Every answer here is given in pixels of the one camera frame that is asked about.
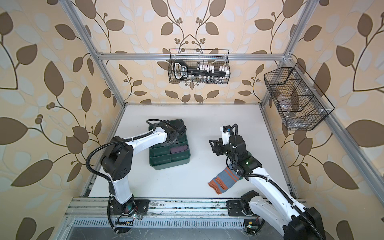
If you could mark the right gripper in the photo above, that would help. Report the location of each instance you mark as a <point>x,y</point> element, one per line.
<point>217,147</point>

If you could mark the purple sock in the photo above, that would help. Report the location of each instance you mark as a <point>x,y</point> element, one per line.
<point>179,149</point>

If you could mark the green divided tray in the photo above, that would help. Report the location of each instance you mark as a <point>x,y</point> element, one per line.
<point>160,157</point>

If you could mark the blue striped sock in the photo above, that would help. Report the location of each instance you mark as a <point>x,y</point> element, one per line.
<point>224,181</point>

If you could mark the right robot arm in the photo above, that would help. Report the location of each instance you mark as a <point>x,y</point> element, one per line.
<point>292,219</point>

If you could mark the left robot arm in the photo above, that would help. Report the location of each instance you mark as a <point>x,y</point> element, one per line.
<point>113,161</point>

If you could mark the black tool rack in basket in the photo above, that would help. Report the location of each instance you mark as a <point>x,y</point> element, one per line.
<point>199,70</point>

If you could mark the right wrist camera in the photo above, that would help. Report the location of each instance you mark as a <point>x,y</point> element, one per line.
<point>226,133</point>

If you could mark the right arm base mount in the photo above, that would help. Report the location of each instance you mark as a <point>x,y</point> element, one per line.
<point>240,208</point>

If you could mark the back wire basket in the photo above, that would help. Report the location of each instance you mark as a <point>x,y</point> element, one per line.
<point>217,57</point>

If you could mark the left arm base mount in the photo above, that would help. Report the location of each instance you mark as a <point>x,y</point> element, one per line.
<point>135,207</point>

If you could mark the side wire basket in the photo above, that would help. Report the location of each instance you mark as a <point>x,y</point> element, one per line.
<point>300,101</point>

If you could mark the aluminium front rail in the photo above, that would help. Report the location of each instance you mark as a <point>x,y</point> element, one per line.
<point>156,208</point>

